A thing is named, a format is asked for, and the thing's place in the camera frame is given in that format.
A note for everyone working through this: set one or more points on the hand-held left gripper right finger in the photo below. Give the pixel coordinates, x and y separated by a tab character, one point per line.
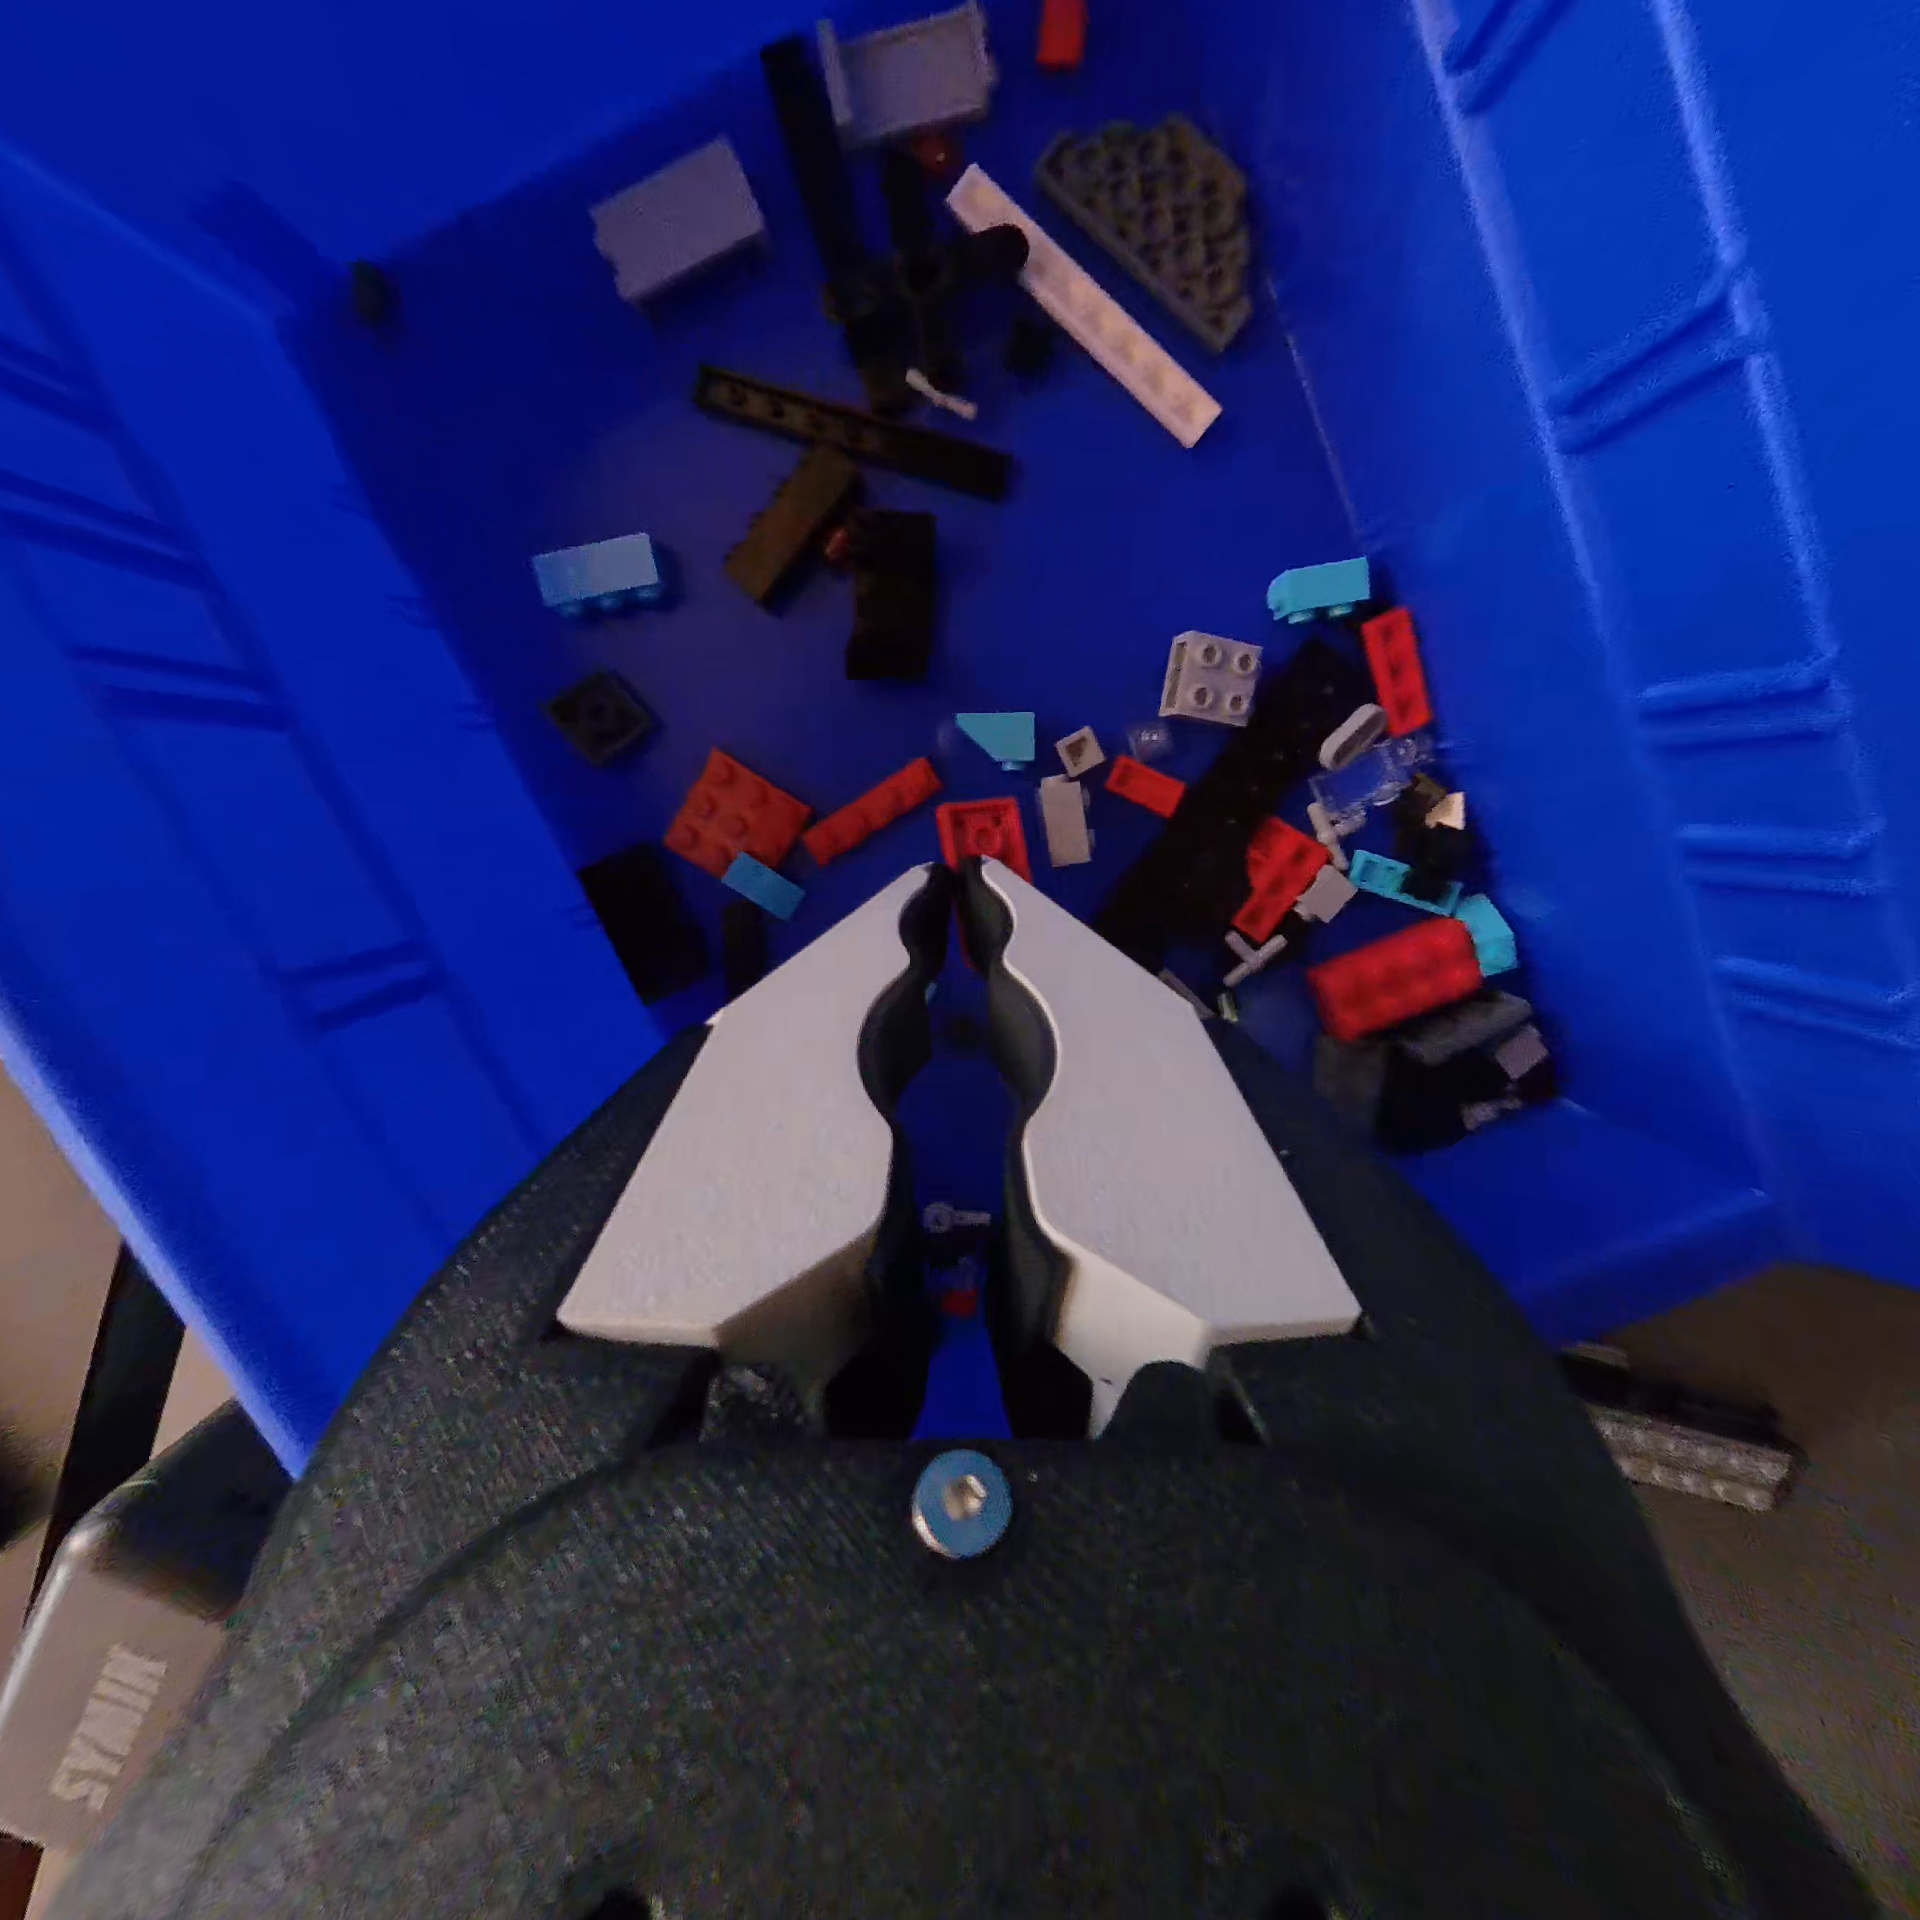
1185	1186

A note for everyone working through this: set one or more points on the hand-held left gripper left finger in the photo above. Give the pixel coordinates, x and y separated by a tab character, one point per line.
732	1186

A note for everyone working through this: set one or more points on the red square brick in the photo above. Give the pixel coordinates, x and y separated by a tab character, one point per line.
984	830

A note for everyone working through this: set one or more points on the pile of colourful toy bricks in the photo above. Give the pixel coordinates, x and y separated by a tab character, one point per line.
897	434

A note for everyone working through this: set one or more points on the blue plastic storage bin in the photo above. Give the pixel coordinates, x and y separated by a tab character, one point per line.
451	451

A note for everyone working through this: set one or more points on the grey desk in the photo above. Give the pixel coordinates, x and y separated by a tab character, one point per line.
1832	1646

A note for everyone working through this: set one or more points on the grey black brick model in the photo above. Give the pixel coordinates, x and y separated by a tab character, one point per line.
1694	1450

